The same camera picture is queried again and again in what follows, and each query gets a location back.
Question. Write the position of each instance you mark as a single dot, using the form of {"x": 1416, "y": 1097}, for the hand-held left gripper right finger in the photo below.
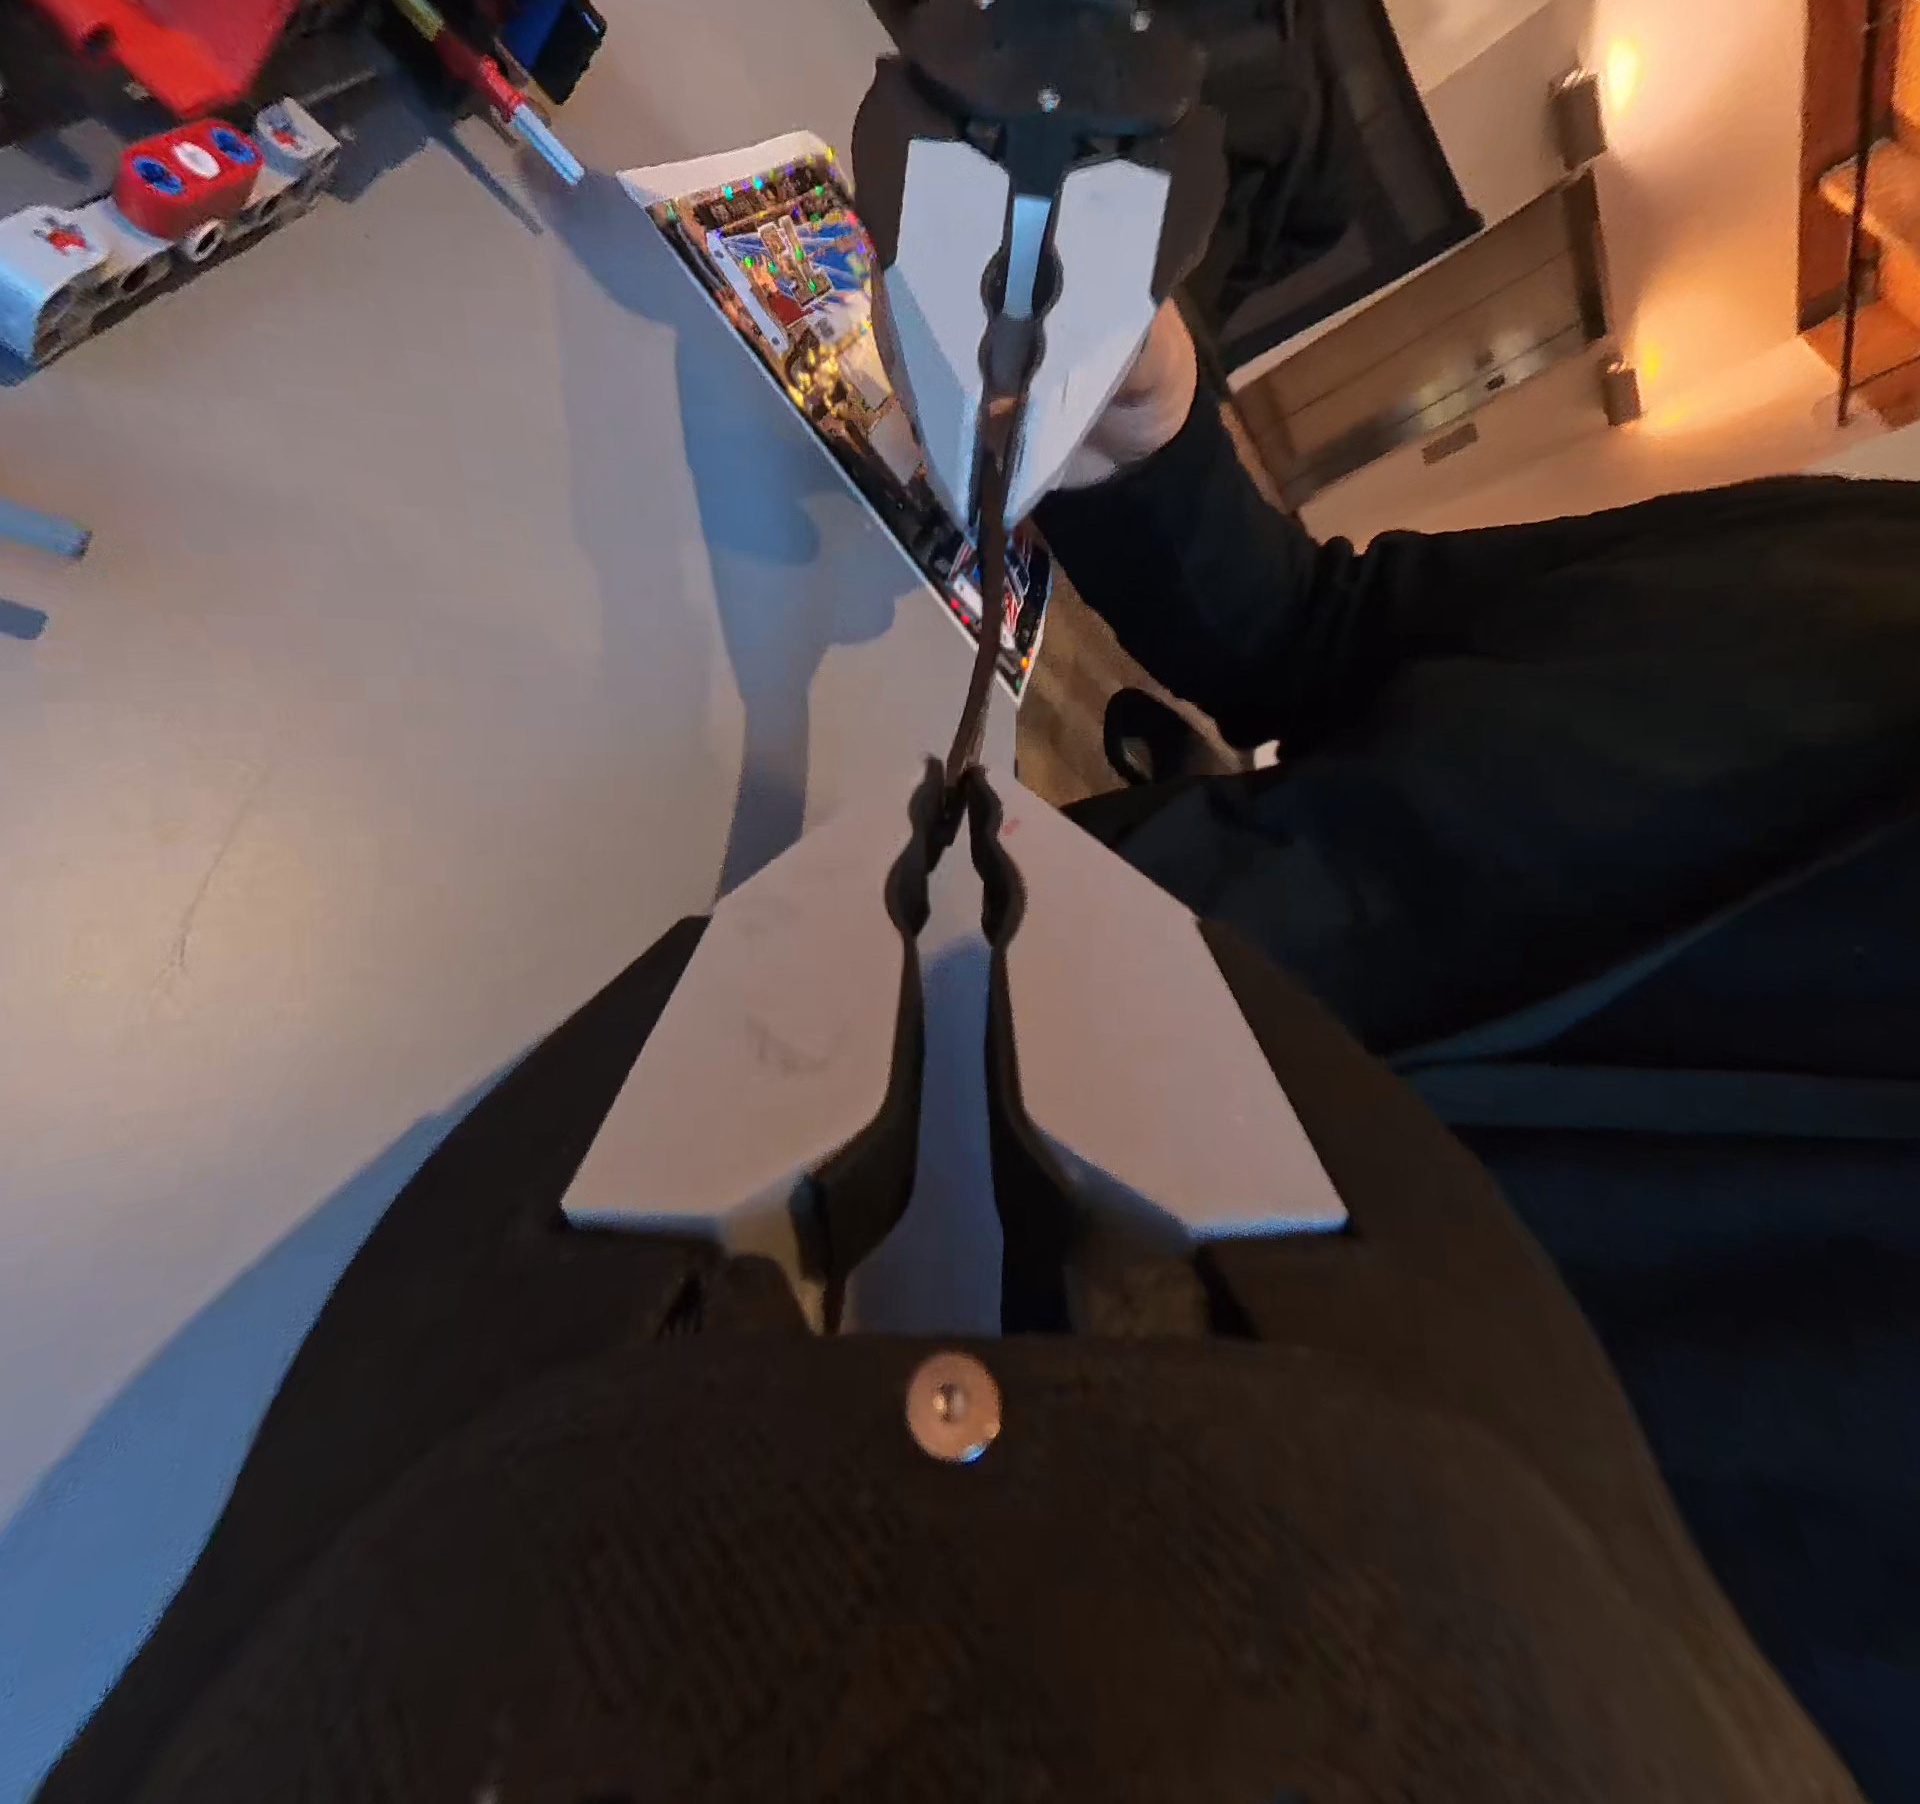
{"x": 1171, "y": 1084}

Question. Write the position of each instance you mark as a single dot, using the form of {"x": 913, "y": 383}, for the wall lamp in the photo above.
{"x": 1620, "y": 391}
{"x": 1580, "y": 117}

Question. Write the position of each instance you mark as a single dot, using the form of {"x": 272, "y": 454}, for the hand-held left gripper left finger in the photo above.
{"x": 752, "y": 1053}

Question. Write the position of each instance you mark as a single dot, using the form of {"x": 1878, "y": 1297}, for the person's right hand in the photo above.
{"x": 1148, "y": 410}

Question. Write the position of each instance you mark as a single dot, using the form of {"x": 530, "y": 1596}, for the grey cabinet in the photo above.
{"x": 1440, "y": 349}

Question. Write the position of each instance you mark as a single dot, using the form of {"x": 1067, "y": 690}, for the wooden shelf unit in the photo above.
{"x": 1860, "y": 109}

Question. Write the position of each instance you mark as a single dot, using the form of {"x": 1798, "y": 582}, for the person's right forearm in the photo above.
{"x": 1246, "y": 589}

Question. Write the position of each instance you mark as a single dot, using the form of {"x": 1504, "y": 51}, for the black office chair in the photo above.
{"x": 1351, "y": 155}

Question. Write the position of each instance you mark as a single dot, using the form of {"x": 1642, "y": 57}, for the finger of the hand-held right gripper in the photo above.
{"x": 1102, "y": 290}
{"x": 937, "y": 290}

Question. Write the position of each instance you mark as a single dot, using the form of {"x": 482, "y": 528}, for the toy brick car model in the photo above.
{"x": 179, "y": 168}

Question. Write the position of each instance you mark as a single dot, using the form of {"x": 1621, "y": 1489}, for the holographic sticker sheet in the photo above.
{"x": 780, "y": 274}

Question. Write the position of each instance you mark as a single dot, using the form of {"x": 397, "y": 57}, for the red striped black curved panel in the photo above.
{"x": 976, "y": 663}

